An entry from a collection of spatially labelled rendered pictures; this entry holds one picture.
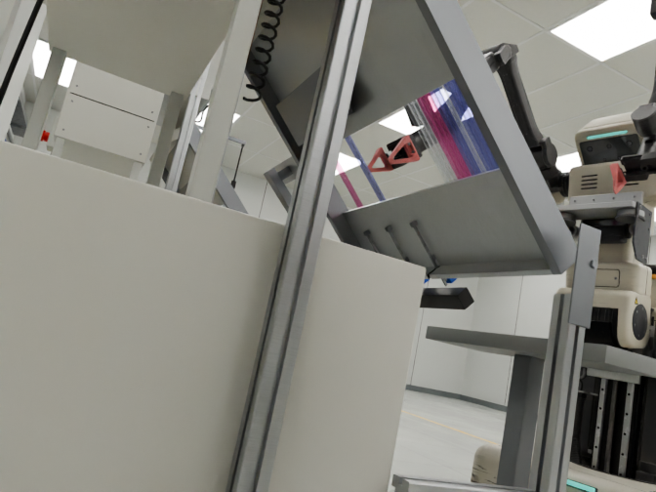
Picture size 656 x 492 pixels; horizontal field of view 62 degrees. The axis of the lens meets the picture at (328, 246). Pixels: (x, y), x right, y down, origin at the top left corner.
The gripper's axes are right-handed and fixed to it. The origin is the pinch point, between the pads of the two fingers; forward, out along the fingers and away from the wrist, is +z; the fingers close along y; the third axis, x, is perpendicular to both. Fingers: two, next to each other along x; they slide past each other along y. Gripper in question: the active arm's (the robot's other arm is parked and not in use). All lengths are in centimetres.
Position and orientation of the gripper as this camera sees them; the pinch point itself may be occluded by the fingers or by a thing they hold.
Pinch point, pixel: (380, 164)
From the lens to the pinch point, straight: 140.1
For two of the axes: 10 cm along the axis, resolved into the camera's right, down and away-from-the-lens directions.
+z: -7.6, 5.0, -4.2
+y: 4.4, -0.8, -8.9
